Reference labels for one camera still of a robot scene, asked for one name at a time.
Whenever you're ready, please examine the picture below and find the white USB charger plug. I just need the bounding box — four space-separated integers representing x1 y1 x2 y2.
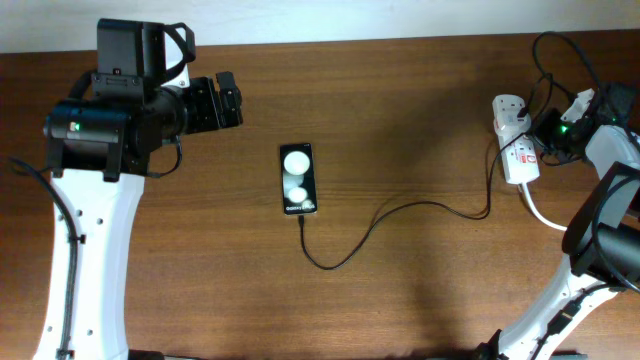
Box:
494 110 531 137

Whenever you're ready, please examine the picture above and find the black USB charging cable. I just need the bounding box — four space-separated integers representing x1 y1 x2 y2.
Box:
298 73 554 271

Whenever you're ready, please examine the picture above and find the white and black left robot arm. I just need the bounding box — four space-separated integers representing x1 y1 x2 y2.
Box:
36 18 243 359

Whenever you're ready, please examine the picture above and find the white power strip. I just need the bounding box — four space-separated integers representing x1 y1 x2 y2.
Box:
492 94 540 185

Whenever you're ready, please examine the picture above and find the black Samsung Galaxy smartphone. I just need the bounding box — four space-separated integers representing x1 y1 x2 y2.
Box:
279 143 319 216

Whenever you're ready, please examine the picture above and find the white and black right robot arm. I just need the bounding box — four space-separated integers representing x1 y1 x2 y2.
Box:
472 83 639 359

